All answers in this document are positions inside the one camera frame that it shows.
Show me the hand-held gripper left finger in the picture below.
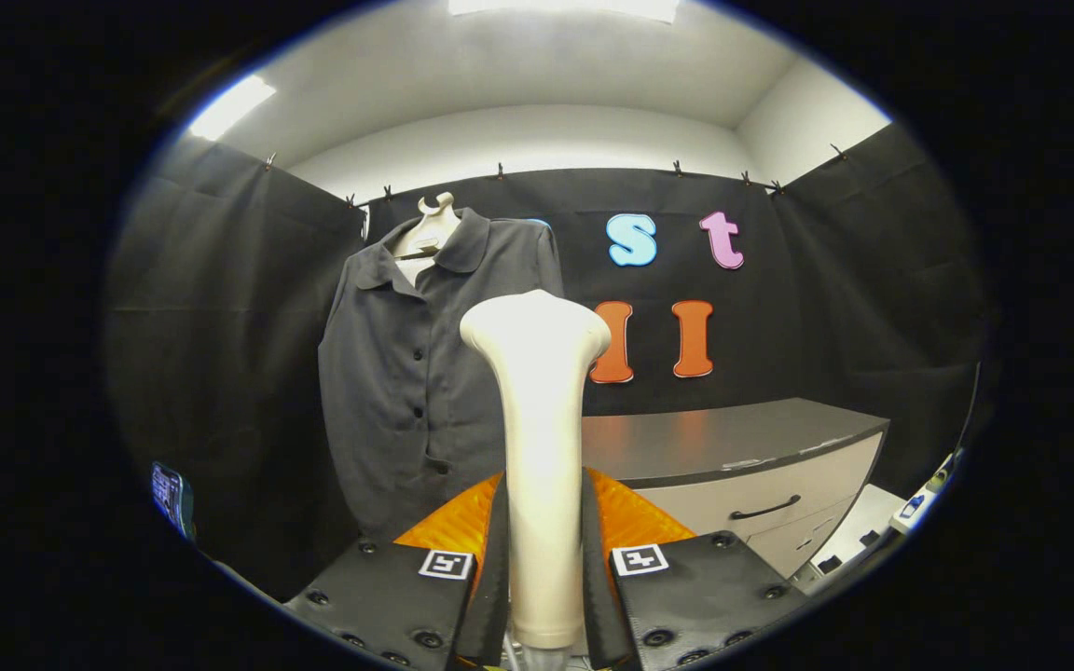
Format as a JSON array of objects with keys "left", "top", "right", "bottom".
[{"left": 281, "top": 471, "right": 510, "bottom": 671}]

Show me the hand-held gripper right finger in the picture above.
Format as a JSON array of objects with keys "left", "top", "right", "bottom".
[{"left": 582, "top": 466, "right": 808, "bottom": 671}]

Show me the dark grey button shirt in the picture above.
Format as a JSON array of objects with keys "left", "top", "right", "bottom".
[{"left": 318, "top": 207, "right": 566, "bottom": 543}]

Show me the cream garment hanger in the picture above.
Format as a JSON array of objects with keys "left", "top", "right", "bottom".
[{"left": 391, "top": 192, "right": 463, "bottom": 260}]

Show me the grey top drawer cabinet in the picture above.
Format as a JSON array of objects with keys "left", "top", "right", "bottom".
[{"left": 582, "top": 398, "right": 890, "bottom": 579}]

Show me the white side table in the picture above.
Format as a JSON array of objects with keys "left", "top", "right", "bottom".
[{"left": 793, "top": 447, "right": 965, "bottom": 597}]

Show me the smartphone with lit screen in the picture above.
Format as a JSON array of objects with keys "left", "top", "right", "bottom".
[{"left": 149, "top": 461, "right": 195, "bottom": 540}]

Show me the black backdrop cloth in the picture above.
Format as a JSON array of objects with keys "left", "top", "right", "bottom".
[{"left": 103, "top": 121, "right": 995, "bottom": 597}]

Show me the row of black cloth clips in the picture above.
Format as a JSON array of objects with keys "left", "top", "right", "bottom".
[{"left": 262, "top": 142, "right": 847, "bottom": 208}]

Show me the narrow ceiling light panel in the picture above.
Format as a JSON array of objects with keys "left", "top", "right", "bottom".
[{"left": 187, "top": 75, "right": 277, "bottom": 143}]

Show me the large ceiling light panel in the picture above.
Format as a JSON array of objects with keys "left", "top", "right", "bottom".
[{"left": 448, "top": 0, "right": 681, "bottom": 24}]

